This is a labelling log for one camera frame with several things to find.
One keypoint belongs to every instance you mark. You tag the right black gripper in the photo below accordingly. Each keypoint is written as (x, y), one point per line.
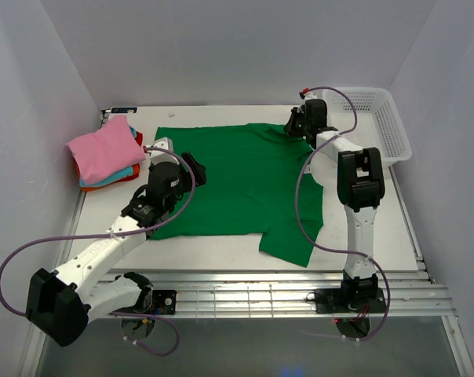
(289, 128)

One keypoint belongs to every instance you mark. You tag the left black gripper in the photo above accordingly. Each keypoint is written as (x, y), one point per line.
(198, 170)

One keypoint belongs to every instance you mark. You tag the green t shirt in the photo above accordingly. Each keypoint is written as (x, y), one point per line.
(253, 186)

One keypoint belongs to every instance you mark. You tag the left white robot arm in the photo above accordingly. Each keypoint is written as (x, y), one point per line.
(64, 301)

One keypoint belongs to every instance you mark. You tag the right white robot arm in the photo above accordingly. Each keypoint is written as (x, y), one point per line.
(360, 188)

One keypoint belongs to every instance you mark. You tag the orange folded t shirt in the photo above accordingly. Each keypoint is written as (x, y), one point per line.
(126, 174)

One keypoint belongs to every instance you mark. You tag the red folded t shirt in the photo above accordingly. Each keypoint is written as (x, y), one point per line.
(139, 138)

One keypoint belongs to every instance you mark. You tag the light blue folded t shirt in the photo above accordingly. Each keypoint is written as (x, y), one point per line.
(103, 178)

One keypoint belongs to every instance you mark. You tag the white plastic basket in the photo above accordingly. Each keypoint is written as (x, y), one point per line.
(379, 124)

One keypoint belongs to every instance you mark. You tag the pink folded t shirt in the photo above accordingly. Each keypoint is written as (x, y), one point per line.
(105, 149)

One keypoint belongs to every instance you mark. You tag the blue label sticker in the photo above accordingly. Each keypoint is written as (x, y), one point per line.
(124, 110)

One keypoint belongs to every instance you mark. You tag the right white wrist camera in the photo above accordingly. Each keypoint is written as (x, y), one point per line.
(307, 95)

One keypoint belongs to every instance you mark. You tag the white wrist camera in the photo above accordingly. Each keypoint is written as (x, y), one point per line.
(307, 95)
(160, 147)

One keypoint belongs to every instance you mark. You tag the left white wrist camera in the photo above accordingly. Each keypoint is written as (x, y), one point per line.
(160, 147)

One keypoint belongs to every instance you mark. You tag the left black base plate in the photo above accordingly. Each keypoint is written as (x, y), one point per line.
(157, 302)

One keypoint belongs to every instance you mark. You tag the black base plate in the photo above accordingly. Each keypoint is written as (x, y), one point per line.
(157, 302)
(334, 300)

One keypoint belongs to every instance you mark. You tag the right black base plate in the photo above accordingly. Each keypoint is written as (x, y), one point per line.
(334, 300)

